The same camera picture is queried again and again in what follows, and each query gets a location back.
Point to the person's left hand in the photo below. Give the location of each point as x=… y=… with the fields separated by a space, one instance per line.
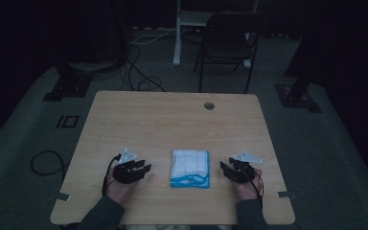
x=118 y=191

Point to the white cloth with blue grid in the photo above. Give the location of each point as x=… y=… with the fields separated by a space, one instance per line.
x=190 y=167

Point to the black folding chair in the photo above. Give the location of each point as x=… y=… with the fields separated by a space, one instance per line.
x=226 y=38

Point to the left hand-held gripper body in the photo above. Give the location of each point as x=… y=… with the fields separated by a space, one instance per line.
x=126 y=171

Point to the person's right hand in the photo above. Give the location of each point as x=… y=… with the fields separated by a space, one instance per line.
x=246 y=190

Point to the grey tape piece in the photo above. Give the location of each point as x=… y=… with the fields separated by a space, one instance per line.
x=63 y=196
x=286 y=194

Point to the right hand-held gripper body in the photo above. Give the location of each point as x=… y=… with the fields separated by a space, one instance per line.
x=244 y=169

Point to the white desk frame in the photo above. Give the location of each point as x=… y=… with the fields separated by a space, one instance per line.
x=177 y=38

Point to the grey round stand base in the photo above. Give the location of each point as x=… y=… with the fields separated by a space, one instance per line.
x=92 y=66

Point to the black metal stand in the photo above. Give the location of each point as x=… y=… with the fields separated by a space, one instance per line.
x=295 y=96
x=68 y=84

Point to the grey table grommet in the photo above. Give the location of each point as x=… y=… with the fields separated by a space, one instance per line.
x=209 y=105

